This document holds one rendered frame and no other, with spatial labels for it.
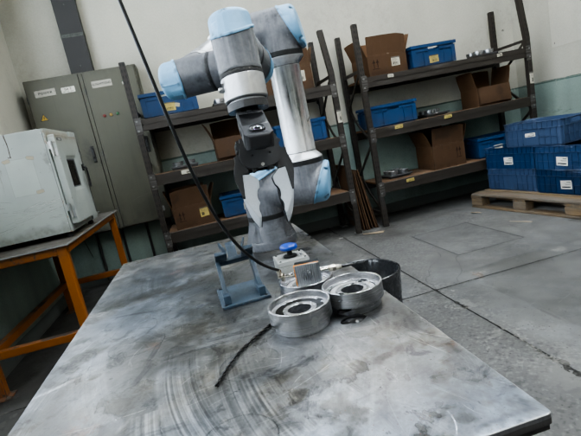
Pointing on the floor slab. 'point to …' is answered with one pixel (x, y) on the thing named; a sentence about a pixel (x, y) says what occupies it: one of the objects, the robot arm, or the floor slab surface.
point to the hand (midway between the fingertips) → (273, 216)
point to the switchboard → (100, 128)
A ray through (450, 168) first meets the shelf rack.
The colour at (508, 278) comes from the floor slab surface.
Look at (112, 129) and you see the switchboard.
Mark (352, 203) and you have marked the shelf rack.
